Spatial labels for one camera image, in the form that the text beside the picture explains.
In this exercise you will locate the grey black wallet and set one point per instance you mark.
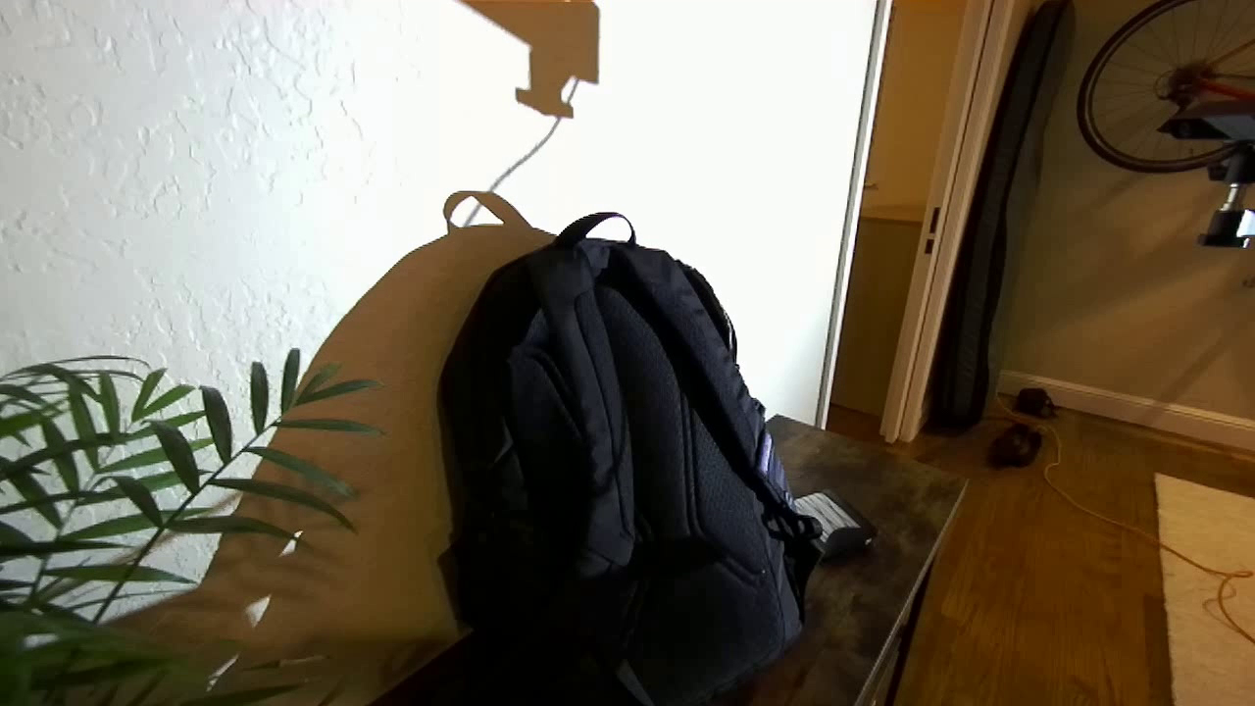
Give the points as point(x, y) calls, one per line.
point(837, 530)

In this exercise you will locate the dark navy backpack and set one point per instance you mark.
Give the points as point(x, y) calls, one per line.
point(606, 347)

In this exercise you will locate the dark shoe on floor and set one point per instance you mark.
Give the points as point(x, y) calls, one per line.
point(1017, 445)

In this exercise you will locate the green palm plant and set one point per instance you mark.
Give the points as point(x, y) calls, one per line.
point(107, 463)

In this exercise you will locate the beige floor rug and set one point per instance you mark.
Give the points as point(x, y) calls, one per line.
point(1209, 590)

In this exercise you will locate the bicycle wheel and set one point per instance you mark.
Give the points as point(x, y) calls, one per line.
point(1153, 68)

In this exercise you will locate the white door frame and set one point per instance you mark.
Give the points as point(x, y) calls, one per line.
point(986, 46)

